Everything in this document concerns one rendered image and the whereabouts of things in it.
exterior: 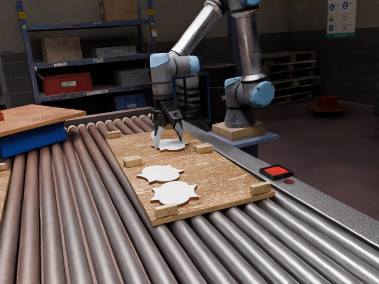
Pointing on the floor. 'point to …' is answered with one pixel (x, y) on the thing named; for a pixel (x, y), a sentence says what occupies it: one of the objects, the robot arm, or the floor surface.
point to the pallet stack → (290, 74)
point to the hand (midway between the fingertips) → (170, 145)
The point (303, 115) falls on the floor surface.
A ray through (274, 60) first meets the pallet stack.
